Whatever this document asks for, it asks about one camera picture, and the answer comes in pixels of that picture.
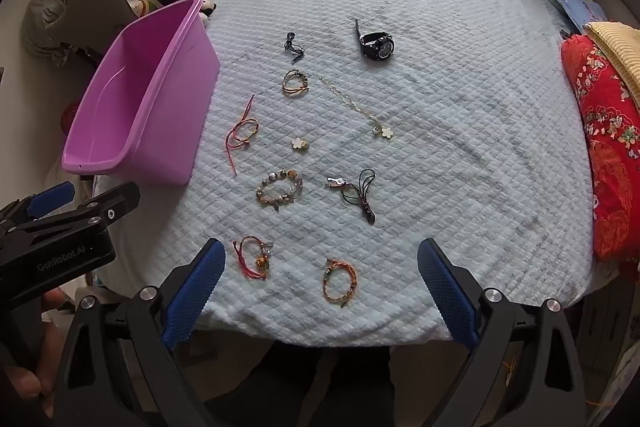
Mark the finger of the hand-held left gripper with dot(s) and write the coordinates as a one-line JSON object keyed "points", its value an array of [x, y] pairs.
{"points": [[52, 198], [105, 207]]}

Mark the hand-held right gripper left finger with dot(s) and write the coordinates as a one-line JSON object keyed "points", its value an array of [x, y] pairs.
{"points": [[197, 292]]}

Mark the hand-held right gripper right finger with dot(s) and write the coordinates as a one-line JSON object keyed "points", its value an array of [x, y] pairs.
{"points": [[450, 292]]}

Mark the purple plastic bin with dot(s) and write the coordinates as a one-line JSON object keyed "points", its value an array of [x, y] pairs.
{"points": [[145, 97]]}

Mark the person's left hand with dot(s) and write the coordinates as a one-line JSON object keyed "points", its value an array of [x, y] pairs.
{"points": [[22, 389]]}

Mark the red plastic basket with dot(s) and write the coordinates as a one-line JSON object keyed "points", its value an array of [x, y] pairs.
{"points": [[70, 117]]}

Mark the white quilted bedspread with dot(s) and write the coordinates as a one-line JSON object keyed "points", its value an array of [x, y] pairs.
{"points": [[450, 157]]}

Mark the grey striped clothing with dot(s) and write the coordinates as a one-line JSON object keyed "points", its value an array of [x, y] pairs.
{"points": [[42, 22]]}

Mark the white flower charm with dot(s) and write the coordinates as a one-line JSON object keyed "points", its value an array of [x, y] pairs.
{"points": [[300, 143]]}

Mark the grey chair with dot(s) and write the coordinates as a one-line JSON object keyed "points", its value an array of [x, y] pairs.
{"points": [[92, 14]]}

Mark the red floral quilt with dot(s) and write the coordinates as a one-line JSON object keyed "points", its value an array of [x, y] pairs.
{"points": [[607, 142]]}

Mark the panda plush toy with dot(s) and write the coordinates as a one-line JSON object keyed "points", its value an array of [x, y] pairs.
{"points": [[207, 9]]}

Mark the black wrist watch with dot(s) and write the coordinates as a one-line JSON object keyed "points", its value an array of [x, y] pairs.
{"points": [[377, 44]]}

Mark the yellow knitted blanket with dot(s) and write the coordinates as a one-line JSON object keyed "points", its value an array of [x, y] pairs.
{"points": [[617, 47]]}

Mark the blue picture book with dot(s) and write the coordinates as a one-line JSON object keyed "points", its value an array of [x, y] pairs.
{"points": [[577, 9]]}

